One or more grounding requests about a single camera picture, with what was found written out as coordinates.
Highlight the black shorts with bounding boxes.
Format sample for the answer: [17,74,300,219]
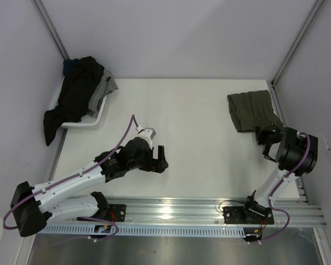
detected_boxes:
[43,56,104,146]

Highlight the dark blue garment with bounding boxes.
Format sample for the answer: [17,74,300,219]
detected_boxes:
[63,59,79,76]

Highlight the white slotted cable duct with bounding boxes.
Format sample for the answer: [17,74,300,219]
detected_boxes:
[40,223,245,238]

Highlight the grey shorts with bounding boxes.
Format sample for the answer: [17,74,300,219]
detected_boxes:
[87,70,119,117]

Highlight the aluminium corner post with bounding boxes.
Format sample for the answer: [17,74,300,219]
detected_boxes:
[270,0,327,89]
[31,0,70,60]

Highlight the aluminium mounting rail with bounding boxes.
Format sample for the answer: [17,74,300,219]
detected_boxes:
[25,196,328,227]

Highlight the right aluminium corner post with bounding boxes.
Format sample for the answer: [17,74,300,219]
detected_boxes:
[270,0,327,89]

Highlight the olive green shorts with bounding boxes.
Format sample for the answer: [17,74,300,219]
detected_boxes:
[227,90,283,133]

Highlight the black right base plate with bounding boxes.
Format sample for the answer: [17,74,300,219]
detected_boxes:
[222,206,274,225]

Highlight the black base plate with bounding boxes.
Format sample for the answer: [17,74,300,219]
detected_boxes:
[222,206,274,225]
[104,204,127,222]

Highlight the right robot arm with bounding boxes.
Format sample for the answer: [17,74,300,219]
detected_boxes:
[241,127,318,224]

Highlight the white perforated basket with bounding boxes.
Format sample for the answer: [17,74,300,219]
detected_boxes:
[49,78,108,129]

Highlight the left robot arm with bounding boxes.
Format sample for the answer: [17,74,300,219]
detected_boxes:
[10,137,169,237]

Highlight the left aluminium corner post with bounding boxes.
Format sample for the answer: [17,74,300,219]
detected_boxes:
[31,0,70,60]

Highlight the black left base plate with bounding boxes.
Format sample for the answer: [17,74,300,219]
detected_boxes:
[104,204,127,222]

